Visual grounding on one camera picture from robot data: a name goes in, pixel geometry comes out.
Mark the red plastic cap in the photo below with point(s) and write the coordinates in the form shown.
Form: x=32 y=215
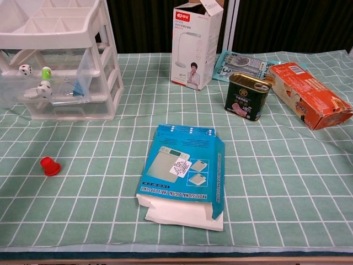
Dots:
x=49 y=166

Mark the white plastic drawer unit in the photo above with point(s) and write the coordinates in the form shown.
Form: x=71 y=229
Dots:
x=104 y=55

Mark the blue kitchen scale box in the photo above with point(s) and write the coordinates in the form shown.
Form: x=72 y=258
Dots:
x=176 y=154

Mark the green luncheon meat can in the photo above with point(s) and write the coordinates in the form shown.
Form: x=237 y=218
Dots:
x=245 y=99

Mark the white desk lamp box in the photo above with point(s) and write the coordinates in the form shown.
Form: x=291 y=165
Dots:
x=193 y=41

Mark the teal snack packet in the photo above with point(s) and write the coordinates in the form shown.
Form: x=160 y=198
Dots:
x=242 y=64

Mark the blue plastic piece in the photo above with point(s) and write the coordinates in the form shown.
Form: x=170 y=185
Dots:
x=78 y=88

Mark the green checked tablecloth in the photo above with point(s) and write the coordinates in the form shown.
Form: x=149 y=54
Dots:
x=82 y=193

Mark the metal binder clip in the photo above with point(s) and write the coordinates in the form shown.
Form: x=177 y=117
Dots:
x=67 y=87

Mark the orange carton box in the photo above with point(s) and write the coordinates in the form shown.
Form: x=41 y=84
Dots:
x=309 y=94

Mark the green pen with football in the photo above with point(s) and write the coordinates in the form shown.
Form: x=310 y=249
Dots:
x=44 y=90

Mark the white dice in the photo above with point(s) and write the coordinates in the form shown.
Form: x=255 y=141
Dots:
x=25 y=70

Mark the white frame pole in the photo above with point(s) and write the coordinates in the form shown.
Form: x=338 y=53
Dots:
x=231 y=25

